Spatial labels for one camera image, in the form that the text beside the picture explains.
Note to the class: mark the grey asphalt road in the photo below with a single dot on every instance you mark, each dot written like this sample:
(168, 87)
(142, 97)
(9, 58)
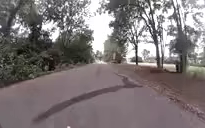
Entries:
(100, 110)

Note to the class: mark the row of trees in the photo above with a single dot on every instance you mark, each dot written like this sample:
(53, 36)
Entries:
(156, 30)

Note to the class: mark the wood of trees and bushes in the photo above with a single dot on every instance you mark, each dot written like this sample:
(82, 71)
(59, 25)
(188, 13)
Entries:
(30, 50)

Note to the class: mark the leaf-strewn dirt verge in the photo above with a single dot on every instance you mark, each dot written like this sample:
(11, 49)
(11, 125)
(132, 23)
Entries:
(176, 83)

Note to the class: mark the pale grass field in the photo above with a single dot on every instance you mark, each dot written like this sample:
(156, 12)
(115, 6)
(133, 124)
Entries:
(198, 71)

